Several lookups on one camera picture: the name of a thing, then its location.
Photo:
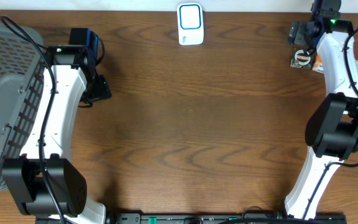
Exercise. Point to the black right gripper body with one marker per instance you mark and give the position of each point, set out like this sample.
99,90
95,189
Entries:
299,29

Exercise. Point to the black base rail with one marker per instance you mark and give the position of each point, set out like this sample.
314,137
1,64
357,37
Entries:
250,216

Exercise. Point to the white barcode scanner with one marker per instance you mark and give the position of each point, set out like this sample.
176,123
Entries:
190,23

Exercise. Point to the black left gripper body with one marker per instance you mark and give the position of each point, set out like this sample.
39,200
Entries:
101,90

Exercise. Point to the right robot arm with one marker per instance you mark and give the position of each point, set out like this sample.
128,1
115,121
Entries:
331,133

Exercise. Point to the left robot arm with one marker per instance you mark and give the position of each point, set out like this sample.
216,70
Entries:
42,180

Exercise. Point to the orange tissue pack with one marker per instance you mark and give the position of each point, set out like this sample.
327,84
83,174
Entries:
317,64

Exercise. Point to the dark green round-logo packet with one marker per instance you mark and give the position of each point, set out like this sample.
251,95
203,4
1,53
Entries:
301,59

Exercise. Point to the grey plastic shopping basket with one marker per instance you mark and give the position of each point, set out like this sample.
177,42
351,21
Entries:
21,87

